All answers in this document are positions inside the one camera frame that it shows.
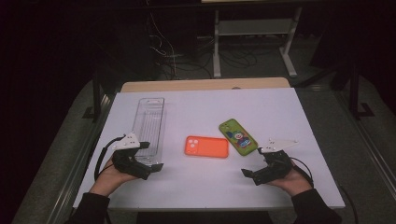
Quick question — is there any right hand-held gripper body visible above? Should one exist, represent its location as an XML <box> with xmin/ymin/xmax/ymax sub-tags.
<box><xmin>251</xmin><ymin>138</ymin><xmax>299</xmax><ymax>187</ymax></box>

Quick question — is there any person's right hand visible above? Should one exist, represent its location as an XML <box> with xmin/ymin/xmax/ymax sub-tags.
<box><xmin>265</xmin><ymin>161</ymin><xmax>312</xmax><ymax>198</ymax></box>

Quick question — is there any white metal stand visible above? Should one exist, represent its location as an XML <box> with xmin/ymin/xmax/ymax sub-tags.
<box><xmin>200</xmin><ymin>0</ymin><xmax>312</xmax><ymax>78</ymax></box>

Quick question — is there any aluminium rail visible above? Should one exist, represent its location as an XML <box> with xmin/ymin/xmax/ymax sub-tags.
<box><xmin>46</xmin><ymin>92</ymin><xmax>117</xmax><ymax>224</ymax></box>
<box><xmin>333</xmin><ymin>91</ymin><xmax>396</xmax><ymax>194</ymax></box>

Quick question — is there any tangle of floor cables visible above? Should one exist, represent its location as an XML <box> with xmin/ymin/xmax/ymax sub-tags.
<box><xmin>145</xmin><ymin>10</ymin><xmax>260</xmax><ymax>80</ymax></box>

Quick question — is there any person's left hand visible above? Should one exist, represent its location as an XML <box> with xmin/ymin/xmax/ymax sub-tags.
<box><xmin>89</xmin><ymin>157</ymin><xmax>140</xmax><ymax>198</ymax></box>

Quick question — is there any clear plastic tray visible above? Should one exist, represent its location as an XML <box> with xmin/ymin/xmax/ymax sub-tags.
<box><xmin>131</xmin><ymin>97</ymin><xmax>166</xmax><ymax>166</ymax></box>

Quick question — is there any orange phone case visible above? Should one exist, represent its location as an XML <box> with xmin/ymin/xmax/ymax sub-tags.
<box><xmin>184</xmin><ymin>135</ymin><xmax>230</xmax><ymax>159</ymax></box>

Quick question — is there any black metal stand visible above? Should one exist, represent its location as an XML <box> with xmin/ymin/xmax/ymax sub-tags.
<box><xmin>347</xmin><ymin>60</ymin><xmax>376</xmax><ymax>120</ymax></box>
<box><xmin>82</xmin><ymin>69</ymin><xmax>110</xmax><ymax>123</ymax></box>

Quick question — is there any left hand-held gripper black cable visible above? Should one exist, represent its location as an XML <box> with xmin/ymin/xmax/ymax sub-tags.
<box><xmin>93</xmin><ymin>135</ymin><xmax>127</xmax><ymax>181</ymax></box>

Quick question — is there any hand-held gripper black cable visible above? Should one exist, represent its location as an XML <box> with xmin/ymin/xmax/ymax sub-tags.
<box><xmin>289</xmin><ymin>156</ymin><xmax>359</xmax><ymax>224</ymax></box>
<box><xmin>93</xmin><ymin>135</ymin><xmax>127</xmax><ymax>181</ymax></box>

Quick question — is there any right hand-held gripper black cable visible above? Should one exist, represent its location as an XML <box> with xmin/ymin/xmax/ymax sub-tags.
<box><xmin>289</xmin><ymin>156</ymin><xmax>359</xmax><ymax>224</ymax></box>

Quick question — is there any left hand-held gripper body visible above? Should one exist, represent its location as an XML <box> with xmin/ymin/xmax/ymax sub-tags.
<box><xmin>111</xmin><ymin>132</ymin><xmax>153</xmax><ymax>181</ymax></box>

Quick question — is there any green cartoon phone case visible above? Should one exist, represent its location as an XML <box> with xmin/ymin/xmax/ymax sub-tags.
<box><xmin>218</xmin><ymin>118</ymin><xmax>259</xmax><ymax>157</ymax></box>

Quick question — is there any wooden table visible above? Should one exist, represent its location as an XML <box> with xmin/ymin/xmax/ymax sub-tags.
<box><xmin>120</xmin><ymin>77</ymin><xmax>291</xmax><ymax>93</ymax></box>

